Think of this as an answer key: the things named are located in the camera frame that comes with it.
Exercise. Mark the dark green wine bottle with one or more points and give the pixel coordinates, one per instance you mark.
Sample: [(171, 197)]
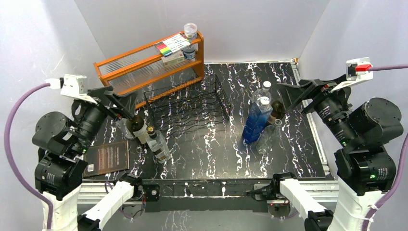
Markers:
[(138, 128)]

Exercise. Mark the small clear bottle left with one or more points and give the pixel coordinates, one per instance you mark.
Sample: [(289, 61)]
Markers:
[(121, 124)]

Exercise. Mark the clear whisky bottle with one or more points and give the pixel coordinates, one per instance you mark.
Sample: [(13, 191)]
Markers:
[(158, 145)]

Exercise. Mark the marker pen set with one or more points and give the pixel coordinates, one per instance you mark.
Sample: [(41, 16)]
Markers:
[(173, 44)]

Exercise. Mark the olive green wine bottle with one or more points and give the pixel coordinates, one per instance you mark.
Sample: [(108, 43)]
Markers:
[(278, 112)]

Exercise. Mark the clear bottle white cap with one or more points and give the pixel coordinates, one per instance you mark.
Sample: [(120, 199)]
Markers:
[(262, 92)]

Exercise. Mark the black wire wine rack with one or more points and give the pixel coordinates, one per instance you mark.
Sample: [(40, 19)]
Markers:
[(188, 106)]

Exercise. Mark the clear plastic jar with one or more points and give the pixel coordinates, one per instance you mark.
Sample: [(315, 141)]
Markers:
[(190, 30)]

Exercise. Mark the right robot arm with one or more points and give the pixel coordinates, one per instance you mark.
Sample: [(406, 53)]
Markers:
[(367, 175)]

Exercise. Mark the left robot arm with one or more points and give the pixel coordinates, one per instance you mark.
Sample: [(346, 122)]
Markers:
[(61, 143)]

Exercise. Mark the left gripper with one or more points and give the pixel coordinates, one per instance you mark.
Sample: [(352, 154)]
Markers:
[(126, 104)]

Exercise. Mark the orange wooden shelf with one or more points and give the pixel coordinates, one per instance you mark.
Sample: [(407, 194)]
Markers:
[(135, 69)]

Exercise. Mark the blue label jar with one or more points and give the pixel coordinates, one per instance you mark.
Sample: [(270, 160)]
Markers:
[(189, 52)]

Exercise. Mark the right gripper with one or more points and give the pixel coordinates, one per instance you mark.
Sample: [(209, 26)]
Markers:
[(290, 95)]

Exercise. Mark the white cardboard box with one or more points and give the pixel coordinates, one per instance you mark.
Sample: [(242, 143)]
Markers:
[(173, 59)]

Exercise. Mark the blue glass bottle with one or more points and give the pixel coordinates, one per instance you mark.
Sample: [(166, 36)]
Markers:
[(256, 120)]

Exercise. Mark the dark book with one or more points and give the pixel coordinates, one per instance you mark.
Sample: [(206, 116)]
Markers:
[(106, 158)]

